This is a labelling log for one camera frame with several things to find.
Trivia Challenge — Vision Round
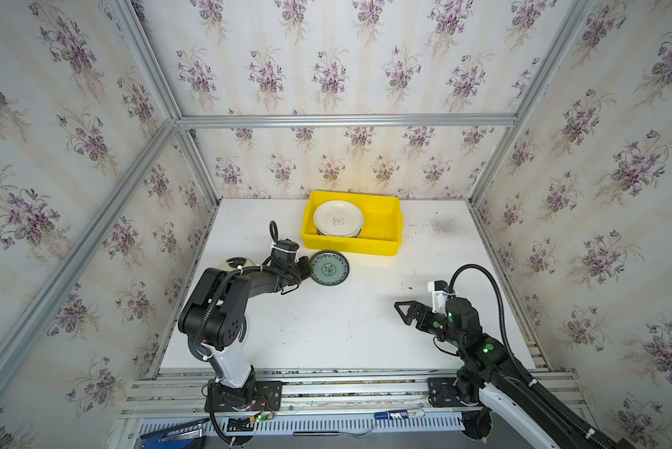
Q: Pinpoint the small green patterned plate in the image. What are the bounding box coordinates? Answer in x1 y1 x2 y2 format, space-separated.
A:
310 250 350 286

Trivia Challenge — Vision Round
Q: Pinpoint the small cream plate dark spot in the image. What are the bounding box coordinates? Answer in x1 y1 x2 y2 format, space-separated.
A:
217 256 255 271

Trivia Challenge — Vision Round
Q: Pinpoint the plain white large plate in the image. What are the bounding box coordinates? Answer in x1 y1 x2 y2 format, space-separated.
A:
313 200 365 232

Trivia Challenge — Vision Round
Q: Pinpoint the white plate dark green rim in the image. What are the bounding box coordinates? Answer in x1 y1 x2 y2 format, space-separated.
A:
316 228 362 239

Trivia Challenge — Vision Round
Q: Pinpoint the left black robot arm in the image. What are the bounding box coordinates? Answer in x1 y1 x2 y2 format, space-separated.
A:
178 239 311 412

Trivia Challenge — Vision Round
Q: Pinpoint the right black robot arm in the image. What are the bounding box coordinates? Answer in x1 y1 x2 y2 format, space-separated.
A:
394 297 633 448

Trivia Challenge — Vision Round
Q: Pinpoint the yellow plastic bin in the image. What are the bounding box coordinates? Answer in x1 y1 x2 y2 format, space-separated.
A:
301 191 403 256

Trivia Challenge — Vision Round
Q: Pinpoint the blue white marker pen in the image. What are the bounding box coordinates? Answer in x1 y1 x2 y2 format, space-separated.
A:
374 409 425 421

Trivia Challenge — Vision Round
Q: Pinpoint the white plate teal red rim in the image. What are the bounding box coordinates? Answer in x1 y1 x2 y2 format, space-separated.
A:
187 316 248 361

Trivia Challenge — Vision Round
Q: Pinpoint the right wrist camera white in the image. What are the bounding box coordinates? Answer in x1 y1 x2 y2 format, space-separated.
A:
427 280 452 314

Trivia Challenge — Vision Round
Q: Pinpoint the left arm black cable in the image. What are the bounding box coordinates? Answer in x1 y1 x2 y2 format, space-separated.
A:
192 220 303 445

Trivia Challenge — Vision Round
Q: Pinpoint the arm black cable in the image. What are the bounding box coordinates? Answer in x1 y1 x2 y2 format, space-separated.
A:
449 263 618 449
192 220 303 445

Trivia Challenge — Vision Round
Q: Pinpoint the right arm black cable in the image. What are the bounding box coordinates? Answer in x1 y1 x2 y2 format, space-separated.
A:
449 263 618 449

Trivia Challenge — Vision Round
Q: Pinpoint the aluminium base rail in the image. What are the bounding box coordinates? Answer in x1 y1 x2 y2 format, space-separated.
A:
119 367 587 436

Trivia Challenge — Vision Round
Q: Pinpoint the aluminium cage frame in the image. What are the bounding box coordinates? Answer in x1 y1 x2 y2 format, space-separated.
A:
0 1 593 398

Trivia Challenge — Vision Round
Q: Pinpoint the blue tool under rail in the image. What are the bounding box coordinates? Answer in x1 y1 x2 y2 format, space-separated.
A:
136 418 208 449

